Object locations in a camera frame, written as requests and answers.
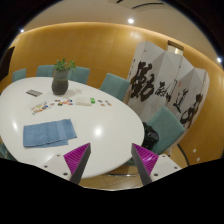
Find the black bag on chair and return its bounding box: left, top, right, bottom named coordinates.
left=142, top=122, right=159, bottom=149

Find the teal chair behind plant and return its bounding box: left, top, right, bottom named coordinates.
left=68, top=66, right=90, bottom=84

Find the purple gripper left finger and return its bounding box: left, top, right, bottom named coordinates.
left=41, top=143, right=91, bottom=184

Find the teal chair right front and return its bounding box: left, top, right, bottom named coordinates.
left=126, top=105, right=191, bottom=168

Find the blue folded towel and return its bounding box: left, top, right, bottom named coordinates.
left=23, top=119, right=77, bottom=148

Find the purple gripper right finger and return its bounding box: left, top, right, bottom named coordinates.
left=131, top=144, right=181, bottom=185

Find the teal chair far left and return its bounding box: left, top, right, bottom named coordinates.
left=12, top=69, right=26, bottom=82

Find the grey card on table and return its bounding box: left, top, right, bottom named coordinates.
left=26, top=89, right=43, bottom=97

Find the grey pot with green plant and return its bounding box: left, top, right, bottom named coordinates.
left=51, top=59, right=76, bottom=95

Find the white card box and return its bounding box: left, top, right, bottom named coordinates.
left=76, top=97, right=91, bottom=106

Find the colourful cards sheet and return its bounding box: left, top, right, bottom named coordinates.
left=31, top=102, right=49, bottom=115

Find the teal chair behind table right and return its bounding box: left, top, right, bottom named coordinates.
left=100, top=73, right=130, bottom=101

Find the white calligraphy folding screen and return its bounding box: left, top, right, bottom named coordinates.
left=128, top=41, right=210, bottom=131

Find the teal chair back middle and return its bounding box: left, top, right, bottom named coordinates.
left=36, top=65, right=54, bottom=77

